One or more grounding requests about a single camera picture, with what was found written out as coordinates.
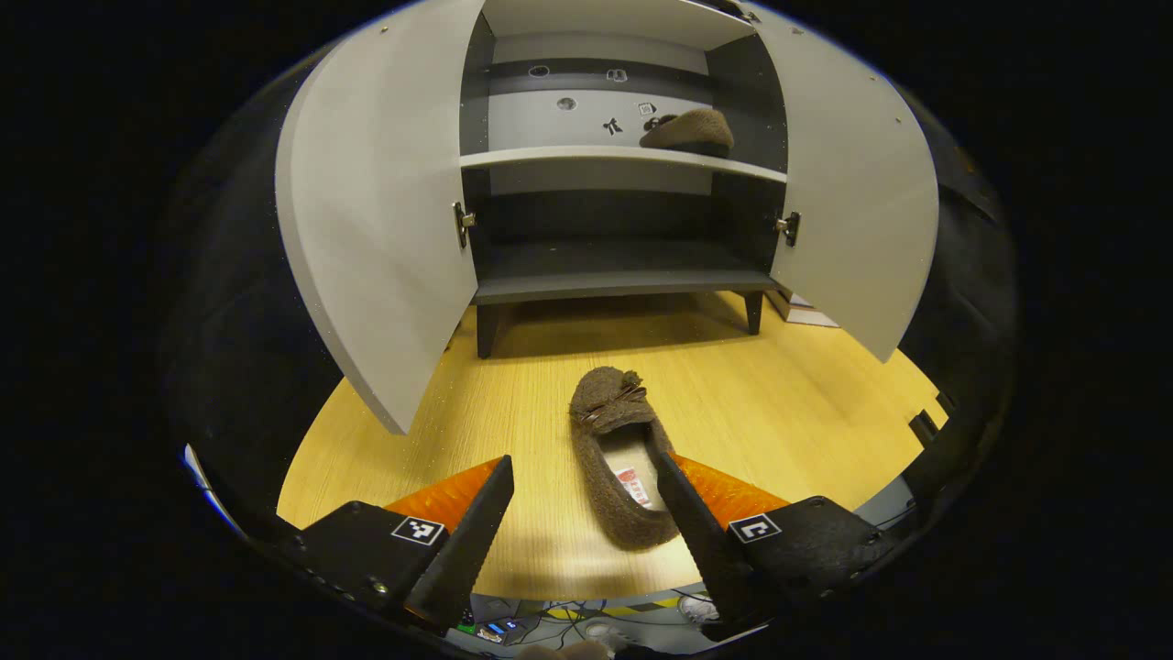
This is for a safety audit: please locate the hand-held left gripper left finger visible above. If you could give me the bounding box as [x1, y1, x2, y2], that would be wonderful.
[293, 454, 516, 635]

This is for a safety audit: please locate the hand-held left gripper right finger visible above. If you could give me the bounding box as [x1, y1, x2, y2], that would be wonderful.
[657, 449, 894, 638]

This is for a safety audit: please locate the brown fuzzy shoe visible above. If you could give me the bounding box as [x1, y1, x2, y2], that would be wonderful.
[568, 366, 686, 551]
[639, 108, 736, 159]

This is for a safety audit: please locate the grey white shoe cabinet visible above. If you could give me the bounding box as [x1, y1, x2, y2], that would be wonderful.
[275, 0, 940, 436]

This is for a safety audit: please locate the white cabinet door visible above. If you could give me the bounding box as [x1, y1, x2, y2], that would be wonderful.
[751, 5, 940, 363]
[275, 0, 487, 436]

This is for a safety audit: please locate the black power strip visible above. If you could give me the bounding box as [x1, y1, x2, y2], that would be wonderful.
[455, 616, 531, 645]

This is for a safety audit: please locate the yellow black striped tape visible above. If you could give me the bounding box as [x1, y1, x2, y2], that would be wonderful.
[548, 598, 686, 621]

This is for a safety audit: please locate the light wooden platform board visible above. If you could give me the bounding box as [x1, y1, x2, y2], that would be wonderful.
[275, 291, 949, 604]

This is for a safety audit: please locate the white book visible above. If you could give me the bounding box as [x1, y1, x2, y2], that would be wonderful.
[773, 287, 840, 329]

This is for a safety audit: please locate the tangle of black cables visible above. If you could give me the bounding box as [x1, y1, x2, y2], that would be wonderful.
[513, 596, 697, 654]

